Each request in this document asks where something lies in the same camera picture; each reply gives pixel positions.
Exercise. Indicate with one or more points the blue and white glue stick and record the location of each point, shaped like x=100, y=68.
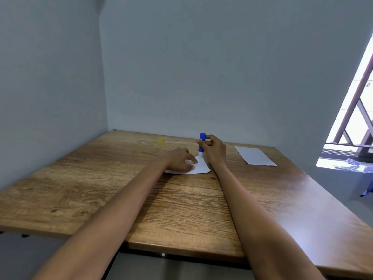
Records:
x=201, y=145

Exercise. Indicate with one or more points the person's left thumb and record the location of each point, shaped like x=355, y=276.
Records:
x=192, y=158

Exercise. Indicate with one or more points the blue patterned packet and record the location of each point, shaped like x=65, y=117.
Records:
x=352, y=164

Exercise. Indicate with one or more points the person's left forearm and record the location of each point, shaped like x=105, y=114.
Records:
x=107, y=221

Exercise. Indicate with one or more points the brown window railing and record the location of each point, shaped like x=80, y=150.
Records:
x=357, y=113

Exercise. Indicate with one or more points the person's left hand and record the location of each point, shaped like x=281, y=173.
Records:
x=177, y=160

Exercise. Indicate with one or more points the blue object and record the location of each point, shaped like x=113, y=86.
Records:
x=367, y=189

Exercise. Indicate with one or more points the person's right thumb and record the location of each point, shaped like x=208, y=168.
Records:
x=202, y=145

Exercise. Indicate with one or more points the person's right hand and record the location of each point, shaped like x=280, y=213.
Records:
x=216, y=151

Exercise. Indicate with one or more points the white paper sheet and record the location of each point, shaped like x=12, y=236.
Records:
x=255, y=156

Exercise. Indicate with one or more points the person's right forearm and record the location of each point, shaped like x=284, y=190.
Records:
x=256, y=224

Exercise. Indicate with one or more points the white paper card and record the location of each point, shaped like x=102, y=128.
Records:
x=198, y=168

